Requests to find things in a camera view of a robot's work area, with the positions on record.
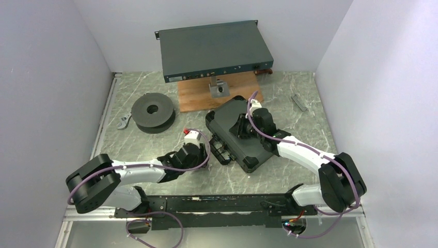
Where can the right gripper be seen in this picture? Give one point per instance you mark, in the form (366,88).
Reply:
(238,130)

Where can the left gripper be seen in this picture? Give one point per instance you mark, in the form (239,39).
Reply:
(202,157)

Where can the black poker set case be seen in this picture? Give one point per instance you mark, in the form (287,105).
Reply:
(226,147)

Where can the black perforated filament spool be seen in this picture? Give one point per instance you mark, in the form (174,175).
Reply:
(153,113)

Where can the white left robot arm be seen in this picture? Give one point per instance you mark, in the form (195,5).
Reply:
(103,182)

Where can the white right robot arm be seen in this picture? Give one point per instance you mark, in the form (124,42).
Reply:
(340,184)

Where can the wooden base board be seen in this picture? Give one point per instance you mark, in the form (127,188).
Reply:
(195,95)

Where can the grey metal channel piece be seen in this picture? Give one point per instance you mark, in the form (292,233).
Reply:
(297,101)

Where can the brown pipe valve fitting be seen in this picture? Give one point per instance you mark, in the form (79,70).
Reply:
(264,71)

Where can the grey metal stand bracket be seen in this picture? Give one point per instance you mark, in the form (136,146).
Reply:
(218,88)

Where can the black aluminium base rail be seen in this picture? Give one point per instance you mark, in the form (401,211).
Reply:
(268,210)

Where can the red handled adjustable wrench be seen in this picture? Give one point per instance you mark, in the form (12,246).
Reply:
(124,122)

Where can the dark teal network switch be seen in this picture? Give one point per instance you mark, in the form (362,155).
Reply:
(211,50)

